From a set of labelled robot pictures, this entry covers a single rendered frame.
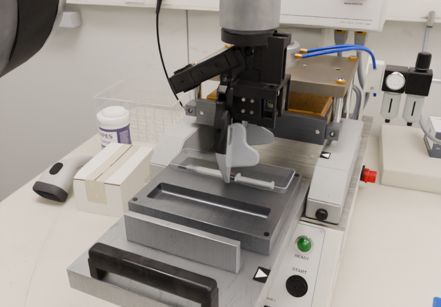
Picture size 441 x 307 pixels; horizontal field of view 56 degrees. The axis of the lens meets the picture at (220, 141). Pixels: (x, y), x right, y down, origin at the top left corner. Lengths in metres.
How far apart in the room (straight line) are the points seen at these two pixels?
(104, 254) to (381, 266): 0.57
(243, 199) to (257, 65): 0.18
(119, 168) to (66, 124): 0.89
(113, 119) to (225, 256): 0.70
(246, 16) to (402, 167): 0.74
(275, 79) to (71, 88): 1.30
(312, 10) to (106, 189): 0.57
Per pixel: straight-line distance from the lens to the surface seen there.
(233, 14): 0.50
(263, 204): 0.56
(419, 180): 1.13
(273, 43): 0.51
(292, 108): 0.70
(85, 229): 0.95
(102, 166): 1.00
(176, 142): 0.72
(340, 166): 0.66
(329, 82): 0.67
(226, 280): 0.49
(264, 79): 0.53
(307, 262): 0.67
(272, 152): 0.83
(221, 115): 0.53
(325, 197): 0.63
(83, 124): 1.78
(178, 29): 1.44
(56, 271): 0.87
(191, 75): 0.56
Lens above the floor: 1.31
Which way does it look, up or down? 26 degrees down
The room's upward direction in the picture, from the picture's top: straight up
